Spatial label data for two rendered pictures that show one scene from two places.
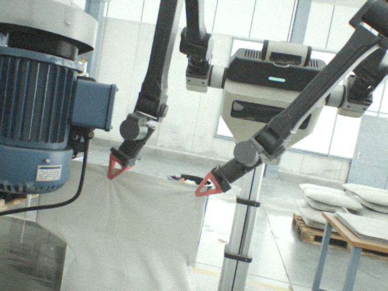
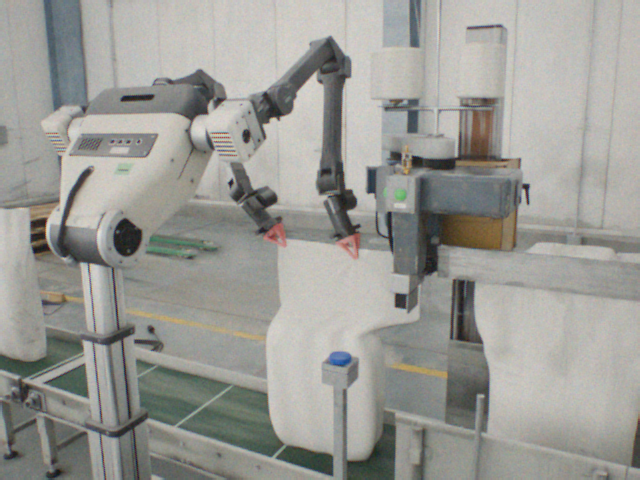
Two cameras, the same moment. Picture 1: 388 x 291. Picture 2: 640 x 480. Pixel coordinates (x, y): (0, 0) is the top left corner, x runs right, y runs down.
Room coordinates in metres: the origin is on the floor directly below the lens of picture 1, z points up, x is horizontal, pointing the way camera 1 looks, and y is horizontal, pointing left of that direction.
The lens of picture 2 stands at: (2.56, 0.72, 1.48)
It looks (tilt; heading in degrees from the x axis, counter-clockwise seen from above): 12 degrees down; 201
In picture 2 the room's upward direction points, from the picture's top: 1 degrees counter-clockwise
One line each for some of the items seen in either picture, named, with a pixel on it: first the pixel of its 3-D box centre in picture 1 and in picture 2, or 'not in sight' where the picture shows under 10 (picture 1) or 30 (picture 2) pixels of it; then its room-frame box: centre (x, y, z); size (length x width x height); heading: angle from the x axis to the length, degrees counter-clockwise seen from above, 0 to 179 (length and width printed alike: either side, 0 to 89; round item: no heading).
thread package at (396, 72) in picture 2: not in sight; (396, 75); (0.76, 0.30, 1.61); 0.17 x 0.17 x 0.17
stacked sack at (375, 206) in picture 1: (378, 204); not in sight; (4.16, -2.49, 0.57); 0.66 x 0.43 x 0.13; 174
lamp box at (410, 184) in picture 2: not in sight; (403, 193); (1.14, 0.41, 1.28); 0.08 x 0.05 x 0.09; 84
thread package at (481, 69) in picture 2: not in sight; (480, 71); (0.79, 0.56, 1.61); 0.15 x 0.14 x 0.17; 84
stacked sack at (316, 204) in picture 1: (322, 202); not in sight; (4.24, -1.81, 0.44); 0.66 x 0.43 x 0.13; 174
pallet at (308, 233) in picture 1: (343, 235); not in sight; (4.19, -2.15, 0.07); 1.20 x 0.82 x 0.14; 82
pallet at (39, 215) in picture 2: not in sight; (34, 217); (-2.20, -4.64, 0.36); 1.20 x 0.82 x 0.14; 170
